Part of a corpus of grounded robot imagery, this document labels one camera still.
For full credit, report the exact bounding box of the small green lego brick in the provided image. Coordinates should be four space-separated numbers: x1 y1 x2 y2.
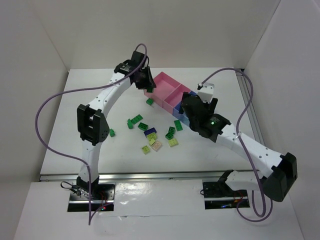
109 128 116 137

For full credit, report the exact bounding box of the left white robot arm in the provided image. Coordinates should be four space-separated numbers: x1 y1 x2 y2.
76 50 156 194

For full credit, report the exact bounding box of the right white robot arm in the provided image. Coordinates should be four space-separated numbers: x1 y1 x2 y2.
180 92 298 202

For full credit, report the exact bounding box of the light blue container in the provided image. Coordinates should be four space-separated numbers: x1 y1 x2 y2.
182 116 190 127

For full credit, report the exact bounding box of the green lego near container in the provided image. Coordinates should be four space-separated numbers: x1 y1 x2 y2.
146 98 154 106

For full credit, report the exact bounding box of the large pink container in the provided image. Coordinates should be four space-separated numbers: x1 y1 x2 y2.
144 71 180 108

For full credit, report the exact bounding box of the long green lego right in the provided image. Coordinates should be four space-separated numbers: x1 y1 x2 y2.
173 120 183 132

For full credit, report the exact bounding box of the dark blue container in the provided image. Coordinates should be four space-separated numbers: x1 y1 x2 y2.
172 91 187 123

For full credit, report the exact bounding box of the small pink container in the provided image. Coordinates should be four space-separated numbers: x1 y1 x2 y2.
162 84 191 114

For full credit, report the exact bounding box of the long green lego brick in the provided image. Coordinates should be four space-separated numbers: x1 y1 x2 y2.
131 114 143 125

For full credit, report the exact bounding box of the green lego brick pair lower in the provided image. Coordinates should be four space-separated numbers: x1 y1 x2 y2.
165 132 174 141

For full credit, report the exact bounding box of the lime lego brick right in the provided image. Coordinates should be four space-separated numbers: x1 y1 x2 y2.
168 138 179 148

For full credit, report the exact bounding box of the lime lego brick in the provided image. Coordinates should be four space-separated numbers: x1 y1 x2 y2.
168 138 179 148
141 145 151 155
146 132 158 141

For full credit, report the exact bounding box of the dark blue lego brick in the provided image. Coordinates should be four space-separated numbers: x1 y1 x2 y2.
143 127 157 136

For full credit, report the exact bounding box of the beige lego brick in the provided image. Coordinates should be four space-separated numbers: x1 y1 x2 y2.
149 139 162 152

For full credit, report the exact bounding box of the lime lego brick upper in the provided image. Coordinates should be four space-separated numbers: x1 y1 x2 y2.
146 132 158 141

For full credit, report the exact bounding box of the lime lego brick lower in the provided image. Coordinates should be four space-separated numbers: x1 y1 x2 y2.
141 145 151 155

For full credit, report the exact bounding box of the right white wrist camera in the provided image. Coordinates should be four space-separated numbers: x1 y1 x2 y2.
197 82 215 104

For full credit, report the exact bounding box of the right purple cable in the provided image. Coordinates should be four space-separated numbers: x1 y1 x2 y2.
197 67 273 222

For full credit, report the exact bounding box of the purple cable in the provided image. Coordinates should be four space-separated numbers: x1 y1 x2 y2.
197 67 273 222
35 43 148 226

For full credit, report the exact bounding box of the aluminium side rail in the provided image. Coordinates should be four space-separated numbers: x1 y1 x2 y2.
234 68 273 173

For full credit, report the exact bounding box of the aluminium front rail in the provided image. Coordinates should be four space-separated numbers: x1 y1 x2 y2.
39 170 225 182

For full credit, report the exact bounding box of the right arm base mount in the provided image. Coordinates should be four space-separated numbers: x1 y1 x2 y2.
200 181 250 210

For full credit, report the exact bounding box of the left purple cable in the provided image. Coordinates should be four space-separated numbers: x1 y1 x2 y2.
35 43 148 226

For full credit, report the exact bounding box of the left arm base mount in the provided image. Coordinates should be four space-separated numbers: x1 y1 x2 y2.
60 181 116 213

